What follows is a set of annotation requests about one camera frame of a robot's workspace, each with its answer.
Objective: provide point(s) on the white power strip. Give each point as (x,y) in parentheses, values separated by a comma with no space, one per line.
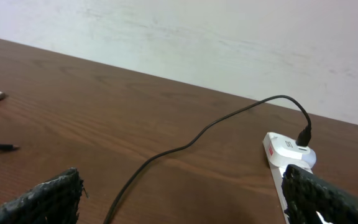
(277,174)

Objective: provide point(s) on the white USB charger adapter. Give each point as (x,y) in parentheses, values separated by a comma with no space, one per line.
(282,151)

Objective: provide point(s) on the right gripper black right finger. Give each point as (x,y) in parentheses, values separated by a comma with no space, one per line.
(311,200)

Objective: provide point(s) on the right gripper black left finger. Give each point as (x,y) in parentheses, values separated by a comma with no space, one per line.
(55,201)

